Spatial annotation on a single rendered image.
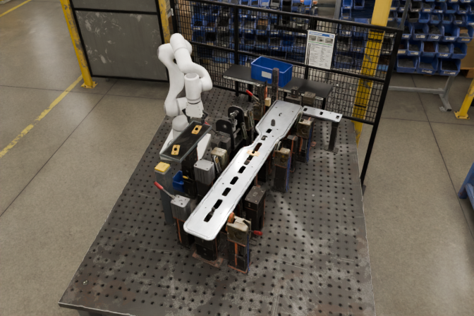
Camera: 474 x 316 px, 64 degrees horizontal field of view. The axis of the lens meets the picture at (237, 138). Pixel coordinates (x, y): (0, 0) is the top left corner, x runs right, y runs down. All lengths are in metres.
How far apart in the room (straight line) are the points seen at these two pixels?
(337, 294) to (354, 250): 0.31
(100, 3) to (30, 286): 3.09
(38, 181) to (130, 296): 2.22
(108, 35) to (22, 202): 2.20
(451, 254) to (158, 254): 2.29
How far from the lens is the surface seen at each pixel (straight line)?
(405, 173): 4.05
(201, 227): 2.02
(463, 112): 5.11
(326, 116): 2.81
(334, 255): 2.33
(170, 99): 2.61
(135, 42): 4.91
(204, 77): 2.20
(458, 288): 3.35
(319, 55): 3.07
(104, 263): 2.38
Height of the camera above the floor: 2.56
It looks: 38 degrees down
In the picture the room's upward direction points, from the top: 1 degrees counter-clockwise
